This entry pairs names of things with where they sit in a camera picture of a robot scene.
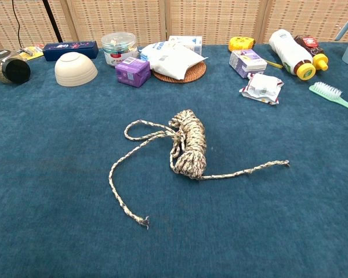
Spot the glass jar with black lid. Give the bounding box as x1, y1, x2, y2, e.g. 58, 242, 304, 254
0, 49, 31, 85

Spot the mint green brush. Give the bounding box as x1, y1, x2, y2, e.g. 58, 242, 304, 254
309, 82, 348, 116

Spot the yellow razor blister pack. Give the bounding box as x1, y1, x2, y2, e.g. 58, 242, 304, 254
17, 43, 45, 61

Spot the beige braided rope bundle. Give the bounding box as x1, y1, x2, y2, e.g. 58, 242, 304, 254
108, 109, 291, 230

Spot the white bottle with yellow cap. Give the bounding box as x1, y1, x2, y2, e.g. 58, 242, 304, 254
268, 28, 317, 81

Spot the woven bamboo folding screen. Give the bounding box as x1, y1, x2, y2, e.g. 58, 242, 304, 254
0, 0, 348, 52

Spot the purple small box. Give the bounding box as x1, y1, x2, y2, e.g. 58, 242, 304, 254
114, 57, 151, 88

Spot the black tripod pole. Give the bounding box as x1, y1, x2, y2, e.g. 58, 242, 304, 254
42, 0, 64, 43

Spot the white box with blue print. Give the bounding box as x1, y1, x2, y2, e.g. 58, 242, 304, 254
168, 35, 203, 56

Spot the brown woven rattan coaster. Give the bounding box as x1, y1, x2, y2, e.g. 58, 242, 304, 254
151, 61, 207, 84

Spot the thin black hanging cable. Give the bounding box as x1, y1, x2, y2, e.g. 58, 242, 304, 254
11, 0, 23, 49

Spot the yellow tape measure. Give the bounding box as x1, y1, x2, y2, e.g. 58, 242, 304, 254
228, 36, 284, 69

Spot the brown honey squeeze bottle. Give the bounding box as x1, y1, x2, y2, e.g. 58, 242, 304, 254
293, 35, 329, 71

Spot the dark blue long box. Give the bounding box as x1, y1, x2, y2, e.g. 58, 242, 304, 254
42, 41, 100, 62

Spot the clear plastic tub of clips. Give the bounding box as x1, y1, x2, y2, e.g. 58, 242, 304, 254
101, 32, 139, 67

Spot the white plastic bag pack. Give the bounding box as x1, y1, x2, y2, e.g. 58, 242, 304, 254
139, 41, 209, 80

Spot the crumpled white snack packet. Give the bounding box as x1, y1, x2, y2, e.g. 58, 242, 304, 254
239, 72, 285, 105

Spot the white purple drink carton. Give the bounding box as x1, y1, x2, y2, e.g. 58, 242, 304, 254
229, 49, 268, 79

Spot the blue carpet table cover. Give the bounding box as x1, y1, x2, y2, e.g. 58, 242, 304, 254
0, 43, 348, 278

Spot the beige upturned bowl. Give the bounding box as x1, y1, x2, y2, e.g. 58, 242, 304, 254
54, 52, 99, 87

